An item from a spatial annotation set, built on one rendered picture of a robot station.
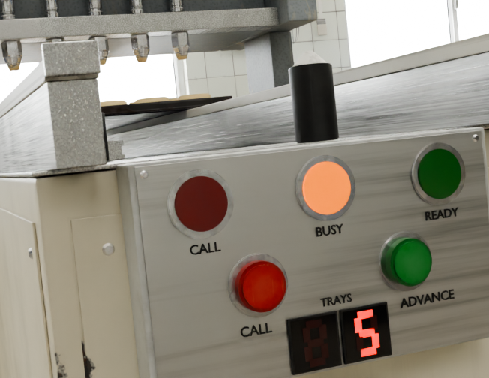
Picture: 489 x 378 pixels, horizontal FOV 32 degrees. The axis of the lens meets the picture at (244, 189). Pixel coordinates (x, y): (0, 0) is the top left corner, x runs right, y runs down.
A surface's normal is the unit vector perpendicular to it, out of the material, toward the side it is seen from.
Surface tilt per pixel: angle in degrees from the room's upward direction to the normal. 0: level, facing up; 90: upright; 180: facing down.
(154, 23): 90
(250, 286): 90
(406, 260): 90
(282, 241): 90
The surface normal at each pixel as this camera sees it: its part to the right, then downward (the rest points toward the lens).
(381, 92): -0.93, 0.11
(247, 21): 0.35, 0.01
